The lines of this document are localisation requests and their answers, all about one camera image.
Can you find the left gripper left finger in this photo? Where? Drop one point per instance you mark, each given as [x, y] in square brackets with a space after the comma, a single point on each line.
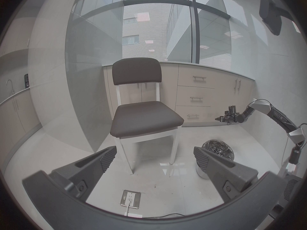
[81, 176]

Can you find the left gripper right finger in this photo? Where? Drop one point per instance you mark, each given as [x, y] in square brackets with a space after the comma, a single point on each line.
[230, 176]

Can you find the black plastic bag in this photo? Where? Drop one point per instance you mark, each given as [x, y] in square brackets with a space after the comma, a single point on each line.
[218, 147]

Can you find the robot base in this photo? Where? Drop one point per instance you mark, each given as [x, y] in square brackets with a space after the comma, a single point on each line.
[291, 188]

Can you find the beige drawer cabinet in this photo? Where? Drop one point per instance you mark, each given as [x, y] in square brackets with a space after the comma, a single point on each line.
[215, 94]

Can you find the grey padded white chair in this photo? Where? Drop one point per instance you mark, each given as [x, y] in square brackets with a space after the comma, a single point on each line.
[144, 118]

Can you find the beige sink cabinet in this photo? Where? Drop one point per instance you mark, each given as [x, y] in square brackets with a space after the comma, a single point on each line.
[14, 118]

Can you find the silver faucet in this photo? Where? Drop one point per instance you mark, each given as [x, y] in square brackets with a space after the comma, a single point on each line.
[12, 89]

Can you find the black wall panel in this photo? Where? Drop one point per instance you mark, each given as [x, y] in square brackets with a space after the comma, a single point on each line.
[26, 80]

